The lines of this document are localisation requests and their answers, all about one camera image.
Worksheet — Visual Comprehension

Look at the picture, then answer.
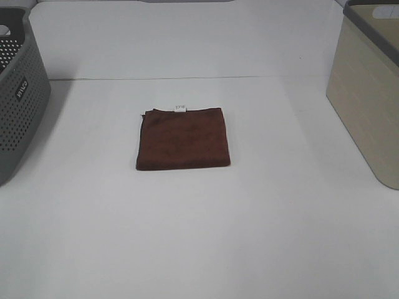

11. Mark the brown towel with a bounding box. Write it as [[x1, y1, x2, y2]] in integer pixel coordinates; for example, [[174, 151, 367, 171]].
[[136, 108, 231, 171]]

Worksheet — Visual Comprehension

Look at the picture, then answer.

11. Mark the beige plastic basket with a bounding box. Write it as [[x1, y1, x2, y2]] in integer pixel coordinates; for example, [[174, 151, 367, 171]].
[[326, 1, 398, 189]]

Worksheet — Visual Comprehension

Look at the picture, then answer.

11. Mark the grey perforated plastic basket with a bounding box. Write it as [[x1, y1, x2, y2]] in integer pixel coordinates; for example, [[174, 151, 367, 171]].
[[1, 7, 51, 184]]

